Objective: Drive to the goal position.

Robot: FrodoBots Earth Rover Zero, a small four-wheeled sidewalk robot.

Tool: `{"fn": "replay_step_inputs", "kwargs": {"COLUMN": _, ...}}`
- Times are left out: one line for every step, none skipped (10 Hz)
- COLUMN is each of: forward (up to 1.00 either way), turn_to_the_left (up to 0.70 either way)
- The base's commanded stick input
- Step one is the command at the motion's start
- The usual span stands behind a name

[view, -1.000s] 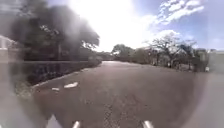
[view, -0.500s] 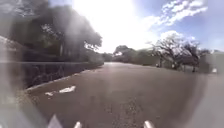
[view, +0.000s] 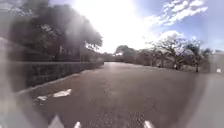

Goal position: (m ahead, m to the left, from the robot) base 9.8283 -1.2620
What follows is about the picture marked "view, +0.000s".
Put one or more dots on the row of roadside trees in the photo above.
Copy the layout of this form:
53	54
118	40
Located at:
166	53

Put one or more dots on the large dark trees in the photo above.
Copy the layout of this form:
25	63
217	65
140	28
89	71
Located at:
56	33

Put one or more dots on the small white roadside post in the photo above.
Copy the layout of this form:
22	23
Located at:
218	70

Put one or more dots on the grey asphalt road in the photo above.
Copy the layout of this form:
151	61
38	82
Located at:
126	93

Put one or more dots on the robot's own part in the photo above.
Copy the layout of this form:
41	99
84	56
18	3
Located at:
148	124
77	125

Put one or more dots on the white painted road line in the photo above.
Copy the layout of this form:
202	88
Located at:
61	93

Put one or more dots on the dark low roadside wall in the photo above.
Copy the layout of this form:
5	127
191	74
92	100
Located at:
50	71

